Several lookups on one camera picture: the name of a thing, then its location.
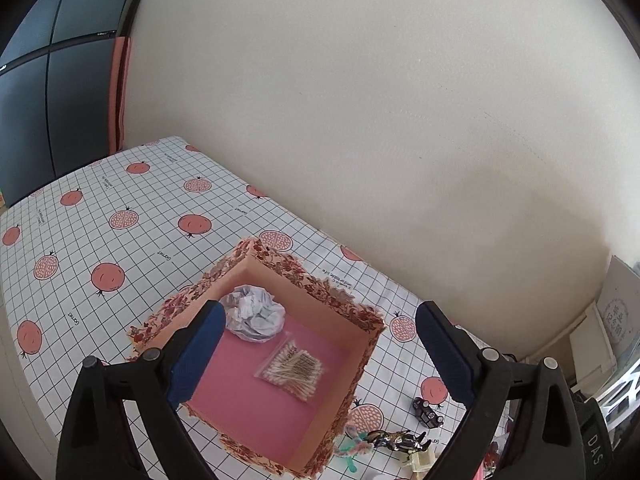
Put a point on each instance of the black toy figurine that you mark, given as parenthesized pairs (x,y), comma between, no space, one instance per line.
(400,442)

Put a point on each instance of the floral pink storage box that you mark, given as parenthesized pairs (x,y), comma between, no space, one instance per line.
(310,320)

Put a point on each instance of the small red object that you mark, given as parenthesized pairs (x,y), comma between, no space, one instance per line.
(491,457)

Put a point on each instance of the small black toy car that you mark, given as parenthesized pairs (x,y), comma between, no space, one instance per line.
(427,411)

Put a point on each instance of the pomegranate checked cloth desktop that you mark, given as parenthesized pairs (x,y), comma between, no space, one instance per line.
(150,200)

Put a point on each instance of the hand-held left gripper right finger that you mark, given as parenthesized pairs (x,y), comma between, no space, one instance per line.
(445,355)

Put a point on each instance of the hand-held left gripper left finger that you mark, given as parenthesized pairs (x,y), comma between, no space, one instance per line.
(197,355)

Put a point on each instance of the white plastic basket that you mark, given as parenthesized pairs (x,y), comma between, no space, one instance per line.
(625,390)

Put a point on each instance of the bag of cotton swabs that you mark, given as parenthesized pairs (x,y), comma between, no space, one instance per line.
(292,367)

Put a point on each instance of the small white plastic item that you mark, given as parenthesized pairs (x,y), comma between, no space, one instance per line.
(420,461)

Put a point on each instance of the pink foam board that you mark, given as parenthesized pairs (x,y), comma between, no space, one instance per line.
(119,100)

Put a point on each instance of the crumpled white paper ball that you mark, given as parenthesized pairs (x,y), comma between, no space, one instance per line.
(255,315)

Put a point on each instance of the dark cabinet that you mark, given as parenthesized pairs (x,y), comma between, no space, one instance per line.
(50,85)

